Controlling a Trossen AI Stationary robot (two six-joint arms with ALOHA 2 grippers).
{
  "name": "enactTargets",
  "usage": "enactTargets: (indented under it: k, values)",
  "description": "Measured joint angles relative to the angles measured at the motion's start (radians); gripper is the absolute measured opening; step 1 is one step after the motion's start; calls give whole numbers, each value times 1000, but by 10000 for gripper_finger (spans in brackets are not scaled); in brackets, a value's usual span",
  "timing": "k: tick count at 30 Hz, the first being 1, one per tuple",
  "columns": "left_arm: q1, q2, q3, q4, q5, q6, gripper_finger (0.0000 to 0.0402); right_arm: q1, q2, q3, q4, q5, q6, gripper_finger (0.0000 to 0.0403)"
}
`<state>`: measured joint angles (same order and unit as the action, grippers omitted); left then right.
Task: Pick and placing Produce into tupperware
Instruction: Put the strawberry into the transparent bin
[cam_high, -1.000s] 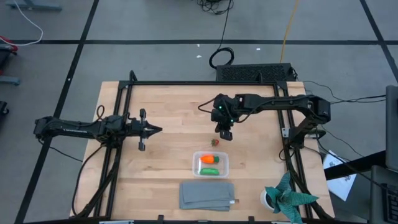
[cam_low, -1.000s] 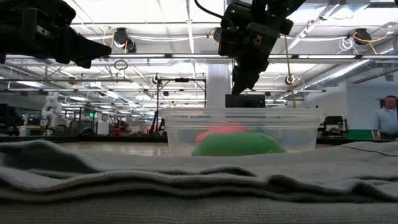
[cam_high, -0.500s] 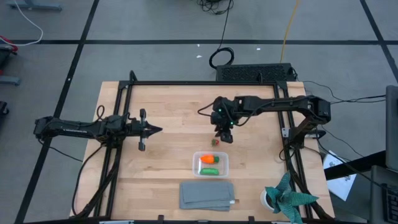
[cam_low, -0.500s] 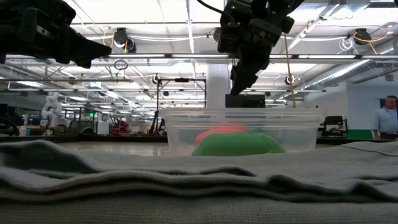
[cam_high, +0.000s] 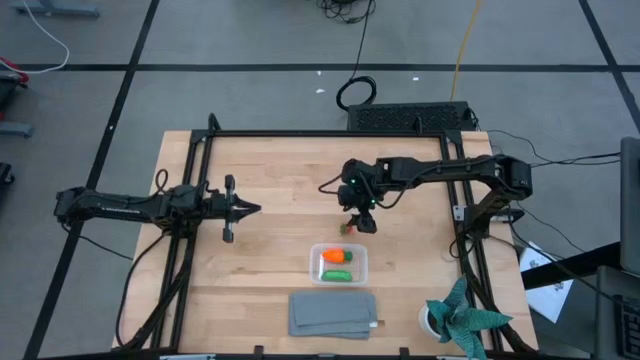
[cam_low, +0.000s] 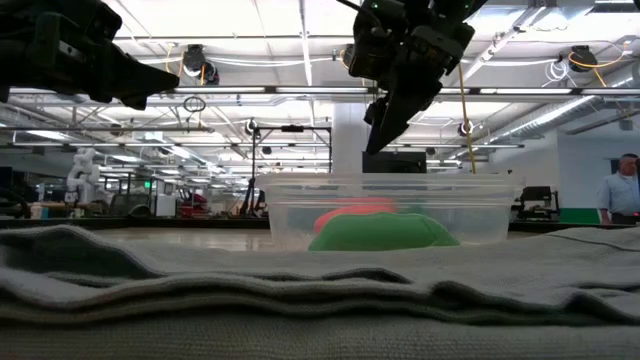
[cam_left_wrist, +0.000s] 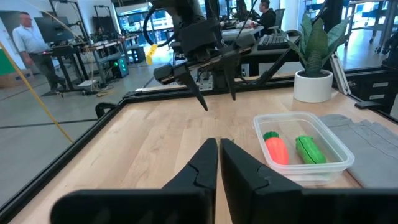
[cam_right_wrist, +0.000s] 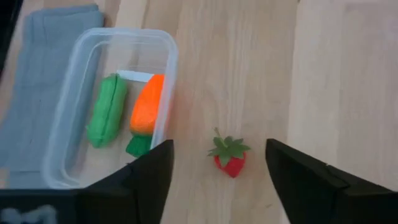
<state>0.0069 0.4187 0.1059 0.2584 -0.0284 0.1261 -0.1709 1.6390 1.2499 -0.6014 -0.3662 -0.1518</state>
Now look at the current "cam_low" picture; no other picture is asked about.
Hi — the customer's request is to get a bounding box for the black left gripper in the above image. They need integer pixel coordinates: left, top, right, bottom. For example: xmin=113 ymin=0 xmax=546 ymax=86
xmin=19 ymin=0 xmax=180 ymax=110

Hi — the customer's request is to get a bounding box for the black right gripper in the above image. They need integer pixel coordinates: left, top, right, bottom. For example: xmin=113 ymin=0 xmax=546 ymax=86
xmin=349 ymin=0 xmax=476 ymax=155

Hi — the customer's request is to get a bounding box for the orange toy carrot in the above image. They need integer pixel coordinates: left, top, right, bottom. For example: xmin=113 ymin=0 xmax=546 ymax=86
xmin=313 ymin=197 xmax=401 ymax=234

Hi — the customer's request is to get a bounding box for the green toy pea pod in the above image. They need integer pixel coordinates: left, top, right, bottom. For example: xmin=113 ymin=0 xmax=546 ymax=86
xmin=307 ymin=211 xmax=461 ymax=252

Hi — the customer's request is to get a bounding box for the clear plastic tupperware container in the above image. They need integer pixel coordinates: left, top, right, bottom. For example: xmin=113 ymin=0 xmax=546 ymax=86
xmin=254 ymin=172 xmax=526 ymax=253

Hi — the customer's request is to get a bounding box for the black monitor screen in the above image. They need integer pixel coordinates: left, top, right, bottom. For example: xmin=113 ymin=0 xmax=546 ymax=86
xmin=362 ymin=151 xmax=428 ymax=175

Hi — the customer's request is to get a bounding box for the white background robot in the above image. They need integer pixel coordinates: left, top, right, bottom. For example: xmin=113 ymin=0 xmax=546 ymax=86
xmin=66 ymin=147 xmax=101 ymax=204

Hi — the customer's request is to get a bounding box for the red machine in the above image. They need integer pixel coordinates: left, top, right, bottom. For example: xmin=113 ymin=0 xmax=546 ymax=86
xmin=177 ymin=192 xmax=210 ymax=219

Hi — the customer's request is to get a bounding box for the black robot workstation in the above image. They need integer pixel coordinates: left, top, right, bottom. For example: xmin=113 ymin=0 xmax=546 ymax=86
xmin=512 ymin=185 xmax=561 ymax=224

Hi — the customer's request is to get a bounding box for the grey folded cloth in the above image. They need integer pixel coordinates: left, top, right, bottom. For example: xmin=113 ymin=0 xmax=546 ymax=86
xmin=0 ymin=223 xmax=640 ymax=360

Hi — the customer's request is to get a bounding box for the green panel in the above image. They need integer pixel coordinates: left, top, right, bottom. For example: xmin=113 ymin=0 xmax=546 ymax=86
xmin=558 ymin=207 xmax=601 ymax=225

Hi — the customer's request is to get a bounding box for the person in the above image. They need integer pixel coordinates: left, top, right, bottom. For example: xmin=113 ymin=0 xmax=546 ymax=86
xmin=595 ymin=152 xmax=640 ymax=226

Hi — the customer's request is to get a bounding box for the black ceiling cable reel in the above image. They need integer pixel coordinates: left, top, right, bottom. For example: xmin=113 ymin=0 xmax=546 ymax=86
xmin=568 ymin=44 xmax=599 ymax=74
xmin=182 ymin=43 xmax=221 ymax=86
xmin=339 ymin=43 xmax=357 ymax=69

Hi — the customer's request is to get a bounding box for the yellow hanging cable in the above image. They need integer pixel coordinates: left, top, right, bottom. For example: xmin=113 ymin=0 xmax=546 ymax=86
xmin=457 ymin=62 xmax=479 ymax=175

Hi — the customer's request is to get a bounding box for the black metal gantry frame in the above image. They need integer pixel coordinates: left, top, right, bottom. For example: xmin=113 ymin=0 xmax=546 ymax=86
xmin=251 ymin=124 xmax=333 ymax=176

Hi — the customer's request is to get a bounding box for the black metal table frame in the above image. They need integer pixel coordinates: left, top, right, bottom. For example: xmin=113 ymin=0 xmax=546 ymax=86
xmin=0 ymin=214 xmax=640 ymax=232

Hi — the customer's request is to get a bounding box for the silver ventilation duct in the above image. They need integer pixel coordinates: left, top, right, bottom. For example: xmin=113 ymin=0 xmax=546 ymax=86
xmin=487 ymin=59 xmax=640 ymax=146

